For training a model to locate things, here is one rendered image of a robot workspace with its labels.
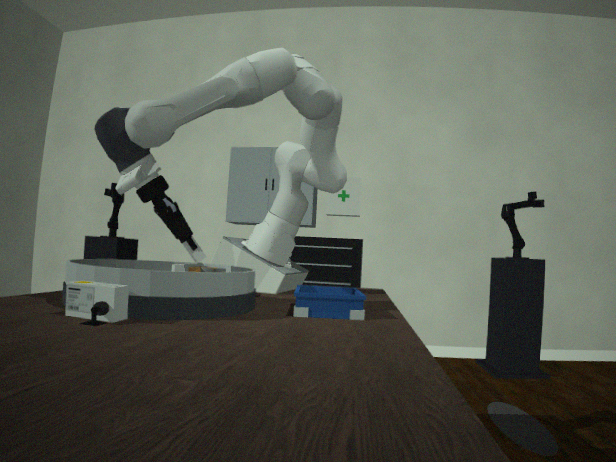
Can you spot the blue open crate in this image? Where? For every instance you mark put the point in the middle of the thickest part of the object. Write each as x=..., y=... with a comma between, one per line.
x=329, y=302

